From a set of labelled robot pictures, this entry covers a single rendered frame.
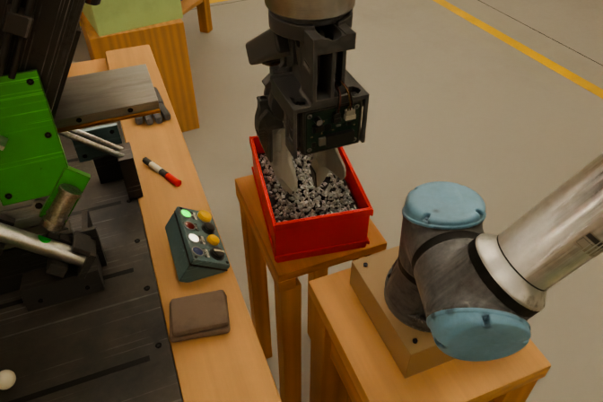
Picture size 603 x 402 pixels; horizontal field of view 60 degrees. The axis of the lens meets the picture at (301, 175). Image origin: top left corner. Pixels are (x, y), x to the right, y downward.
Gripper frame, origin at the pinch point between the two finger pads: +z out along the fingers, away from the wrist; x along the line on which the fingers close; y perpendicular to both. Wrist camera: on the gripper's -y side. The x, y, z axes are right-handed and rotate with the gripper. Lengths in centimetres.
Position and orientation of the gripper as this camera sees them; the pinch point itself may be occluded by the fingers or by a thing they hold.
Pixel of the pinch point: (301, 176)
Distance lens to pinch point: 57.9
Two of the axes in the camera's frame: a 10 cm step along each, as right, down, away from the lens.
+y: 3.6, 6.0, -7.1
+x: 9.3, -2.4, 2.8
